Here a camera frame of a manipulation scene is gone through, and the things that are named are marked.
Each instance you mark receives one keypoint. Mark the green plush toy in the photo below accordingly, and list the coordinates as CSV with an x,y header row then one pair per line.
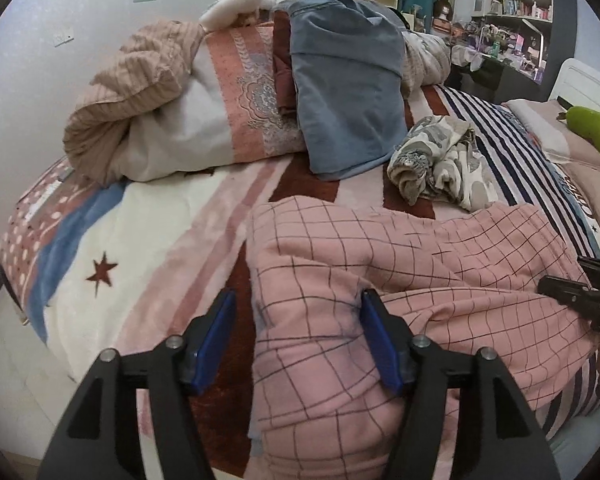
x,y
585,122

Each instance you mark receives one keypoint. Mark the blue grey folded garment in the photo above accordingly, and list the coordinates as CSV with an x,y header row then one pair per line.
x,y
346,60

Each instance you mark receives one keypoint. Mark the white bed headboard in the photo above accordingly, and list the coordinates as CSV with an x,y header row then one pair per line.
x,y
577,84

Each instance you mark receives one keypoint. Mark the crumpled beige grey duvet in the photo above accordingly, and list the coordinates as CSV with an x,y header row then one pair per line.
x,y
176,98

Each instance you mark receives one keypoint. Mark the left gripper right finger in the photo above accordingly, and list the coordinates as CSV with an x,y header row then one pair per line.
x,y
497,436

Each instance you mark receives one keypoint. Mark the striped plush bed blanket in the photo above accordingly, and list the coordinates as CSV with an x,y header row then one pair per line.
x,y
121,267

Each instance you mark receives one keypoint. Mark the grey floral patterned garment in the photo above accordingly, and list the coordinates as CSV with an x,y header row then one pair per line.
x,y
439,156

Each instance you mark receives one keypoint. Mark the dark tall bookshelf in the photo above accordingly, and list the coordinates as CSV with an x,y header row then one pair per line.
x,y
510,49

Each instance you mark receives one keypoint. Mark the mannequin head with wig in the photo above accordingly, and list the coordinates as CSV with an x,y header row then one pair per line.
x,y
443,12

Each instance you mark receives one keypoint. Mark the beige striped pillow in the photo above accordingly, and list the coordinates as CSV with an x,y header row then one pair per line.
x,y
595,194

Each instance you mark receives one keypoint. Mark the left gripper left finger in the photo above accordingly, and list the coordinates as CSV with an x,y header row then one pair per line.
x,y
98,436

